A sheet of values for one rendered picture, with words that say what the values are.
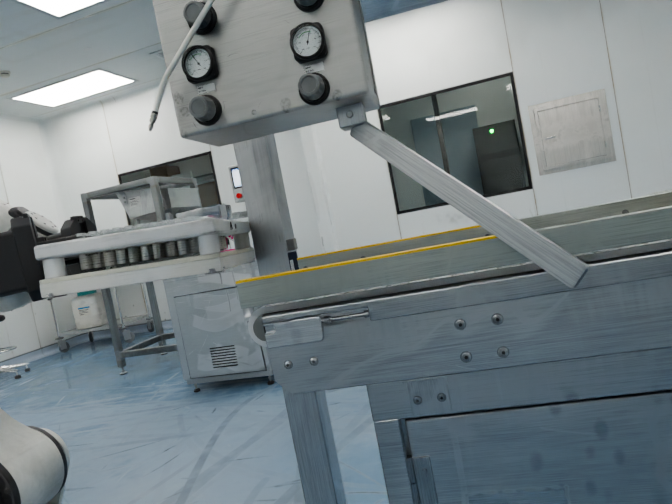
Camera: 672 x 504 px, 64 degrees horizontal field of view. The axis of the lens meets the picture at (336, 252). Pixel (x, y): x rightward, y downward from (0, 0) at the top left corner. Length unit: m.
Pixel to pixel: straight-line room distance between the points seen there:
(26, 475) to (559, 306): 0.85
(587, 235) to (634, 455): 0.27
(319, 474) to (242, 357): 2.36
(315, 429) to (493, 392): 0.41
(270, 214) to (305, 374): 0.36
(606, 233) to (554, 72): 5.23
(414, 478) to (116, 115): 6.81
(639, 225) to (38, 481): 0.96
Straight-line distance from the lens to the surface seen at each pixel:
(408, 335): 0.62
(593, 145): 5.74
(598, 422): 0.72
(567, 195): 5.73
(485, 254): 0.60
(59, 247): 0.80
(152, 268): 0.75
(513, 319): 0.62
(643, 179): 5.85
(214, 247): 0.73
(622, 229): 0.62
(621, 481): 0.75
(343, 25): 0.60
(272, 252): 0.94
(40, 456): 1.09
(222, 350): 3.39
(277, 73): 0.61
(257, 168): 0.94
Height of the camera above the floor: 0.88
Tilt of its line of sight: 3 degrees down
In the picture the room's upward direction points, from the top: 11 degrees counter-clockwise
